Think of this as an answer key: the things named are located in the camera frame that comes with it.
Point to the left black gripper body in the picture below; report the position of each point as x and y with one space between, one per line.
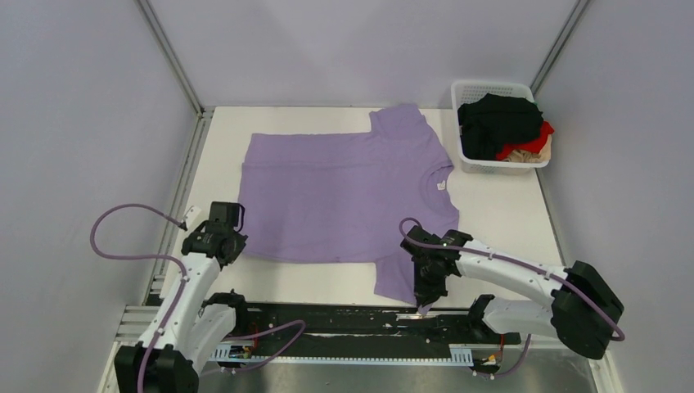
239 245

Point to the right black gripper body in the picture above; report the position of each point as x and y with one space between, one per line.
421 264

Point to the purple t shirt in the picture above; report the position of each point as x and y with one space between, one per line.
339 197

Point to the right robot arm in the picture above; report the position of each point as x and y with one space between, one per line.
572 304

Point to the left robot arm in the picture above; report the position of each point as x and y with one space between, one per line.
170 355

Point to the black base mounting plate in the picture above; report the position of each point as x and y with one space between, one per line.
357 331

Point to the beige t shirt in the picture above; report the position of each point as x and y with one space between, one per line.
526 156

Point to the black t shirt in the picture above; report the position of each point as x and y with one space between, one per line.
493 122

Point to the red t shirt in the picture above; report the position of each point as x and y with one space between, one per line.
534 145

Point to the white plastic laundry basket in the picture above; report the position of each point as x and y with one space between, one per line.
465 91

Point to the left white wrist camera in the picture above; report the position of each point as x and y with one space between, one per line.
189 217

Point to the white slotted cable duct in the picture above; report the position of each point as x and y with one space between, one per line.
458 357

